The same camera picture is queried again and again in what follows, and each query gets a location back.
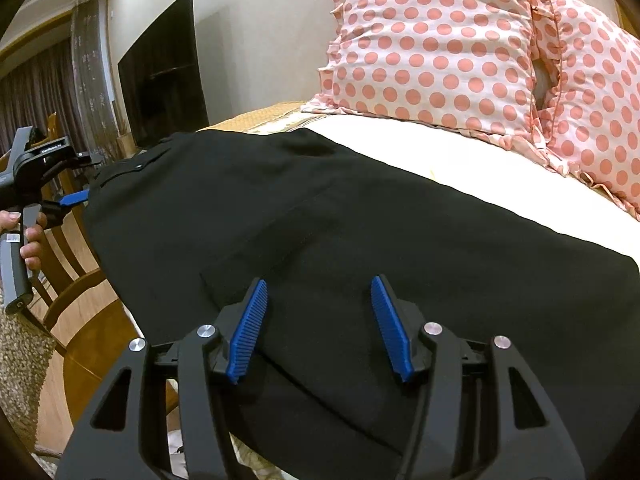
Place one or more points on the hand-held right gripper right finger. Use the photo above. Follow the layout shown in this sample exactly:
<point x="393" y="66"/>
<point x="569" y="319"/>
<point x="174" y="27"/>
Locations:
<point x="387" y="327"/>

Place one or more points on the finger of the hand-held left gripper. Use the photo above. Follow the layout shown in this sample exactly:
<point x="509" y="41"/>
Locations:
<point x="72" y="199"/>

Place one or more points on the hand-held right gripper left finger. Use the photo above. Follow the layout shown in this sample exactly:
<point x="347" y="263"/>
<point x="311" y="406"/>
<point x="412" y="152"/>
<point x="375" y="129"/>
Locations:
<point x="247" y="330"/>

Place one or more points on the black pants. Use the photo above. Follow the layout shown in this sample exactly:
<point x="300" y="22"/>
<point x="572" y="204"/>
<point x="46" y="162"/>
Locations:
<point x="325" y="260"/>

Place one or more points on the person's left hand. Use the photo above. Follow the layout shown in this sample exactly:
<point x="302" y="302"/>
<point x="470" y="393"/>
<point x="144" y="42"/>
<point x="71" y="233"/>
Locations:
<point x="31" y="242"/>

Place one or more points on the brown curtain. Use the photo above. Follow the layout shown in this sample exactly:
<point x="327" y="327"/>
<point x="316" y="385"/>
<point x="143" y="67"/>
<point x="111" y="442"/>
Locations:
<point x="32" y="95"/>

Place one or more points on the wooden chair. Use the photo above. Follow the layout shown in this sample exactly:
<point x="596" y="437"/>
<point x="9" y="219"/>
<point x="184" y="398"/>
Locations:
<point x="70" y="285"/>

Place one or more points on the black television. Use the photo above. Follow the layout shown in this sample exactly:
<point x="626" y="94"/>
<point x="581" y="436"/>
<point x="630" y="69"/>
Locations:
<point x="162" y="72"/>

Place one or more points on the yellow woven bed mat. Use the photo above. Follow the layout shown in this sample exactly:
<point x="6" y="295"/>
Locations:
<point x="260" y="116"/>

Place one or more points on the large pink polka-dot pillow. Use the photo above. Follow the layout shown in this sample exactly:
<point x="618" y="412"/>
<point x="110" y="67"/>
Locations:
<point x="425" y="40"/>

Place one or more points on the small pink polka-dot pillow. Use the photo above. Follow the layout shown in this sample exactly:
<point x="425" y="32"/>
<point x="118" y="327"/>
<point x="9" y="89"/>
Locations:
<point x="595" y="95"/>

